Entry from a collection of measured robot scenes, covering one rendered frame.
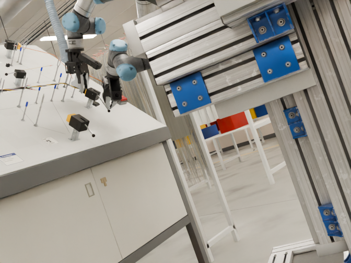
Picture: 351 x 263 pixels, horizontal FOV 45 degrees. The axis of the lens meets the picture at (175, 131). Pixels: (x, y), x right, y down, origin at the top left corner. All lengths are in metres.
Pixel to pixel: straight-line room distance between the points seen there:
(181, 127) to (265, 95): 1.85
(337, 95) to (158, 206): 1.12
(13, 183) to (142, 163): 0.74
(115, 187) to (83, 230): 0.26
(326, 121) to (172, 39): 0.47
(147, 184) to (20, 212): 0.69
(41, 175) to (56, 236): 0.22
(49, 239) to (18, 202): 0.17
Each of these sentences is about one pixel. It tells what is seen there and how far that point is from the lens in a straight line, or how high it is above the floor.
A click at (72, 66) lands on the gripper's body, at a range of 2.08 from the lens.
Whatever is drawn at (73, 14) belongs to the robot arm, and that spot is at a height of 1.42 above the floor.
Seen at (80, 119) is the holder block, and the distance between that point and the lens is 1.72.
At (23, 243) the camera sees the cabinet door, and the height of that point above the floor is 0.64.
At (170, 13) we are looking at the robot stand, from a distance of 1.09.
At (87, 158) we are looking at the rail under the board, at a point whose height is 0.83.
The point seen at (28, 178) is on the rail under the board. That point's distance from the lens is 1.51.
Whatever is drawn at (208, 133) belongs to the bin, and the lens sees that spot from 5.19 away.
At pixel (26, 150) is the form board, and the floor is 0.93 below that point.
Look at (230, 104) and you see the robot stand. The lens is 1.17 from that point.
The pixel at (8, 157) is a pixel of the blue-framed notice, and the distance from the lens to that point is 1.56.
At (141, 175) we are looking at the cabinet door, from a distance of 1.99.
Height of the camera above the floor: 0.80
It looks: 1 degrees up
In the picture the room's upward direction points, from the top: 20 degrees counter-clockwise
